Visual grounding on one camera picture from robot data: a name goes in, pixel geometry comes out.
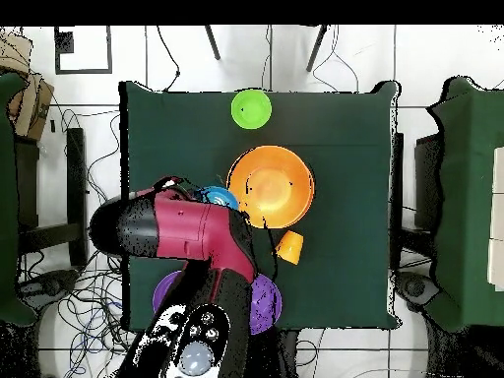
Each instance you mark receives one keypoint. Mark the purple plastic bowl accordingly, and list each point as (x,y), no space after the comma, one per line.
(163,289)
(267,303)

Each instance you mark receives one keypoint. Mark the black bench frame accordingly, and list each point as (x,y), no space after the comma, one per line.
(75,177)

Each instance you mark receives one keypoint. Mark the large orange plastic bowl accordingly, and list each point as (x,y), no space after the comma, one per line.
(271,185)
(306,212)

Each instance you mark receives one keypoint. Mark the black floor frame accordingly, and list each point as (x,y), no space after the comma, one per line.
(83,71)

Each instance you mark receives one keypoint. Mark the dark green tablecloth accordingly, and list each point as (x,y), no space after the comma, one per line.
(346,197)

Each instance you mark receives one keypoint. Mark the small green plastic bowl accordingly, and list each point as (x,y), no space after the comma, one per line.
(251,109)

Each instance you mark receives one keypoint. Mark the small blue plastic bowl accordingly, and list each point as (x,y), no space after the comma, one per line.
(220,197)

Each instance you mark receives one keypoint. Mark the black tripod leg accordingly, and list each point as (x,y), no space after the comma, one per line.
(212,43)
(316,49)

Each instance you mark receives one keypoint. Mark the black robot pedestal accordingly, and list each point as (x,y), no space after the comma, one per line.
(285,354)

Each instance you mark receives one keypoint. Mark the cardboard box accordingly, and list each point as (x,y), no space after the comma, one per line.
(31,102)

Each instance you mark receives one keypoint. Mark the orange plastic cup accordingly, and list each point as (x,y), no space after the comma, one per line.
(292,247)

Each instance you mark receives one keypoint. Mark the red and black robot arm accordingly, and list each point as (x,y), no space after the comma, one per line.
(189,232)

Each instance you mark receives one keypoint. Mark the green cloth side table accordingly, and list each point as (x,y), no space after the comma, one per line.
(468,197)
(8,197)

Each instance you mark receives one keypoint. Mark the white boxes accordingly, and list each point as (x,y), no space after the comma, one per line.
(497,216)

